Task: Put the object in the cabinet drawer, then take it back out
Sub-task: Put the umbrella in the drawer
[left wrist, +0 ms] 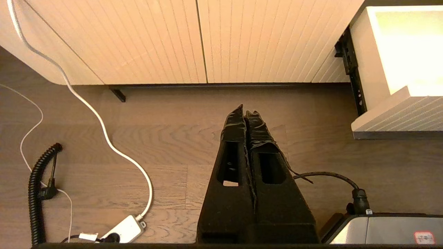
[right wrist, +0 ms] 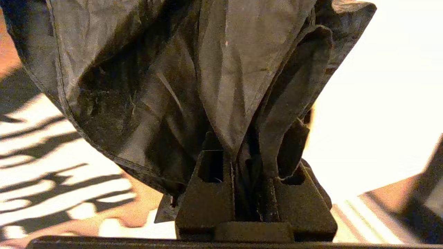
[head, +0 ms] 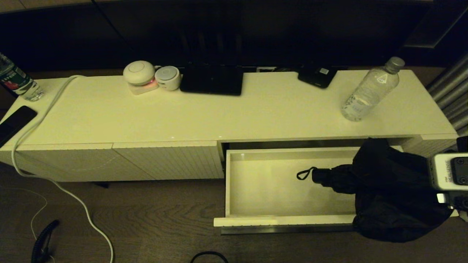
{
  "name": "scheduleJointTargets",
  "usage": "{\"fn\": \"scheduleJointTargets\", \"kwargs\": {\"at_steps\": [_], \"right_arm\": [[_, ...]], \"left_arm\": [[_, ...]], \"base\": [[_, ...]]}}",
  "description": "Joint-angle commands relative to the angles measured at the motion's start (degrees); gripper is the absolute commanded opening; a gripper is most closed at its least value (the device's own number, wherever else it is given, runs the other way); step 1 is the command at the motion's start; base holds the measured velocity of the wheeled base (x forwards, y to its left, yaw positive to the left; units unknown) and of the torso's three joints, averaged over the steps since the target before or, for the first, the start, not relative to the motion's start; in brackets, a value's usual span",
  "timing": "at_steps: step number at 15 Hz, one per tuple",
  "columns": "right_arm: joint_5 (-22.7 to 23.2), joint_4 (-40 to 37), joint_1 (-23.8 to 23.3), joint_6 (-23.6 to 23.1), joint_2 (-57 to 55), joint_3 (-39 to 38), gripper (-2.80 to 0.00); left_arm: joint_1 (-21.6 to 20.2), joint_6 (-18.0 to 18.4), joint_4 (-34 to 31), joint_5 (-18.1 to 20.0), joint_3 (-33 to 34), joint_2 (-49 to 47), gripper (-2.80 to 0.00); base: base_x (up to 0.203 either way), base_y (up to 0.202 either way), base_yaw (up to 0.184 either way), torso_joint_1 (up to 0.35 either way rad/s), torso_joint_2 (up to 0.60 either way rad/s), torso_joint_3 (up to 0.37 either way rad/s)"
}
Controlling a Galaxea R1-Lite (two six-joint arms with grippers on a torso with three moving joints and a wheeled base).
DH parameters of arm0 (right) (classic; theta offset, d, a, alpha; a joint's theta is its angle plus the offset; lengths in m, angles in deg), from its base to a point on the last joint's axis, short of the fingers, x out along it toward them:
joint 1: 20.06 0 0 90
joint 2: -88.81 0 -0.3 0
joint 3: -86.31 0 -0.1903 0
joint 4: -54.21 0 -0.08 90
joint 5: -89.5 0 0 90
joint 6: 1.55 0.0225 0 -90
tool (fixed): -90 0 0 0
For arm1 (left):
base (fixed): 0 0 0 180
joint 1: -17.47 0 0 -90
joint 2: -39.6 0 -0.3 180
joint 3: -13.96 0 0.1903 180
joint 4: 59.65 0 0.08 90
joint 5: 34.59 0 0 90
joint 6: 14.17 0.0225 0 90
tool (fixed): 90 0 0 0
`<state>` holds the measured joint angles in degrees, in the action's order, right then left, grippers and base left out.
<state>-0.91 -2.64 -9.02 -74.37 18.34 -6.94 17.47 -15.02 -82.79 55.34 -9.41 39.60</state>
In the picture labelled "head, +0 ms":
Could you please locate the clear water bottle grey cap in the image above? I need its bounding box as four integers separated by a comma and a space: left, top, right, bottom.
340, 57, 405, 122

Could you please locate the small white round speaker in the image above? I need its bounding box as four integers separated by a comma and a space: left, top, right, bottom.
155, 65, 182, 91

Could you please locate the small black set-top box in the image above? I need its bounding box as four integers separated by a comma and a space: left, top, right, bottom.
298, 67, 337, 89

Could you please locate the black smartphone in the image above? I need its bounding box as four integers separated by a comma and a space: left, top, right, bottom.
0, 105, 38, 148

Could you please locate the white drawer with black handle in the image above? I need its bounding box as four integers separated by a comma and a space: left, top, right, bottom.
214, 146, 459, 234

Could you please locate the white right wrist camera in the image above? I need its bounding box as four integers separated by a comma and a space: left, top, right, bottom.
427, 153, 468, 196

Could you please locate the white flat charging base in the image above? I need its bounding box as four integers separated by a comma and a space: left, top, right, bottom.
129, 79, 160, 95

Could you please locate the thick white cable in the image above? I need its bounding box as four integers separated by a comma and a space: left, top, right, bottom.
11, 75, 114, 263

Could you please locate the white dome shaped device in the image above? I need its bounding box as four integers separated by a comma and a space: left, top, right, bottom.
123, 60, 156, 86

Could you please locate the thin white cable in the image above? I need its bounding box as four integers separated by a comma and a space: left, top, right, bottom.
0, 186, 55, 263

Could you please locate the large black box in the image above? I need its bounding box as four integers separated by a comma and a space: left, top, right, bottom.
180, 64, 244, 96

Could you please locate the white low cabinet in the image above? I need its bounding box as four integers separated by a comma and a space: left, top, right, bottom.
0, 69, 459, 188

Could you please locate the water bottle with green label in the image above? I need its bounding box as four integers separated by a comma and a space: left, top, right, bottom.
0, 52, 45, 102

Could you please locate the black cable loop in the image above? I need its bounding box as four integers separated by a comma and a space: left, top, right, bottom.
190, 251, 229, 263

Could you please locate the black coiled cable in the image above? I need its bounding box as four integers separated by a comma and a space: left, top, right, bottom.
31, 219, 60, 263

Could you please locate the black umbrella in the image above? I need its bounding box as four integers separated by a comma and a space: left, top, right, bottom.
296, 138, 454, 243

